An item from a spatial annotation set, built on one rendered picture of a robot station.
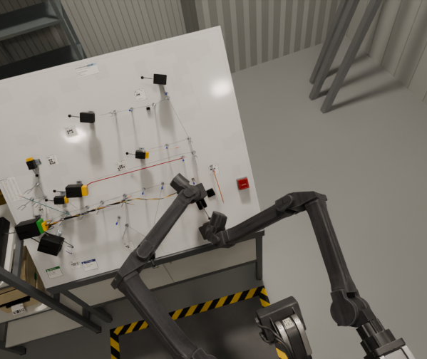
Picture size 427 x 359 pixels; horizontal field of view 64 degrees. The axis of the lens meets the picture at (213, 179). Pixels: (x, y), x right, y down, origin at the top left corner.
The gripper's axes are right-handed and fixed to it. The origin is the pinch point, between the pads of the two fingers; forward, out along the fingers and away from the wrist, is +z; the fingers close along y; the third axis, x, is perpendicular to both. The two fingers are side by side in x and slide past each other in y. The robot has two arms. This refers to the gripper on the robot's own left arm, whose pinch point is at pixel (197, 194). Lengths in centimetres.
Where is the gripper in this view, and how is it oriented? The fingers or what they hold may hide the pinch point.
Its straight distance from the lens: 164.3
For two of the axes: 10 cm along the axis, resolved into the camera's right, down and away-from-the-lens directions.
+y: -9.0, 4.4, 0.0
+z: 0.6, 1.2, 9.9
